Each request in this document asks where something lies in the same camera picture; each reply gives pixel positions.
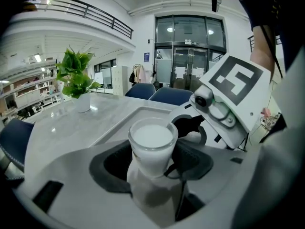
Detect black balcony railing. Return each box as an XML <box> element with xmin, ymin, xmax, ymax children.
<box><xmin>22</xmin><ymin>0</ymin><xmax>134</xmax><ymax>40</ymax></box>

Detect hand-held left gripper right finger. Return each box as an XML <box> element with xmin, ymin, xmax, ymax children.
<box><xmin>175</xmin><ymin>141</ymin><xmax>263</xmax><ymax>229</ymax></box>

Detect grey marble dining table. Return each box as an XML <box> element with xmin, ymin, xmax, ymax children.
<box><xmin>23</xmin><ymin>92</ymin><xmax>182</xmax><ymax>176</ymax></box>

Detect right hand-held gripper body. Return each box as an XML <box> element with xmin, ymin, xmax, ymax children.
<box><xmin>190</xmin><ymin>53</ymin><xmax>272</xmax><ymax>150</ymax></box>

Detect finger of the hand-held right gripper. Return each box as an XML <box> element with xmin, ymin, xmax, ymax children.
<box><xmin>184</xmin><ymin>125</ymin><xmax>208</xmax><ymax>147</ymax></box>
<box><xmin>170</xmin><ymin>104</ymin><xmax>206</xmax><ymax>138</ymax></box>

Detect person's right forearm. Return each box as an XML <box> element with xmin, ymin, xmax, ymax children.
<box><xmin>249</xmin><ymin>25</ymin><xmax>285</xmax><ymax>81</ymax></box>

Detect white locker cabinet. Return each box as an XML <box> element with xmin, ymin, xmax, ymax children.
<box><xmin>111</xmin><ymin>65</ymin><xmax>129</xmax><ymax>97</ymax></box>

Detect green potted plant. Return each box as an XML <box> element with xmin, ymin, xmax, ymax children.
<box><xmin>55</xmin><ymin>45</ymin><xmax>102</xmax><ymax>114</ymax></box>

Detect person's black printed shirt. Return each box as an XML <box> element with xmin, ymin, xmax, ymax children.
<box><xmin>235</xmin><ymin>0</ymin><xmax>305</xmax><ymax>72</ymax></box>

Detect clothes rack with garments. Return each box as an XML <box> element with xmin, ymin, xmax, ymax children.
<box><xmin>128</xmin><ymin>64</ymin><xmax>148</xmax><ymax>85</ymax></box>

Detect black framed glass doors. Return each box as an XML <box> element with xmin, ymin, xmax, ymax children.
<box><xmin>154</xmin><ymin>15</ymin><xmax>227</xmax><ymax>93</ymax></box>

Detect dark blue upholstered chair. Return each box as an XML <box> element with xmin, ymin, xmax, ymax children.
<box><xmin>149</xmin><ymin>87</ymin><xmax>194</xmax><ymax>106</ymax></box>
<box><xmin>0</xmin><ymin>118</ymin><xmax>36</xmax><ymax>175</ymax></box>
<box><xmin>125</xmin><ymin>83</ymin><xmax>157</xmax><ymax>100</ymax></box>

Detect white shelving unit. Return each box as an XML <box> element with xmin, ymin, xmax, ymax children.
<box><xmin>0</xmin><ymin>75</ymin><xmax>63</xmax><ymax>119</ymax></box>

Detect white rectangular tray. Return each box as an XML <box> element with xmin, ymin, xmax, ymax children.
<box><xmin>91</xmin><ymin>105</ymin><xmax>179</xmax><ymax>148</ymax></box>

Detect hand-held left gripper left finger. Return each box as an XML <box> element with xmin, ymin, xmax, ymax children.
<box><xmin>11</xmin><ymin>139</ymin><xmax>172</xmax><ymax>229</ymax></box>

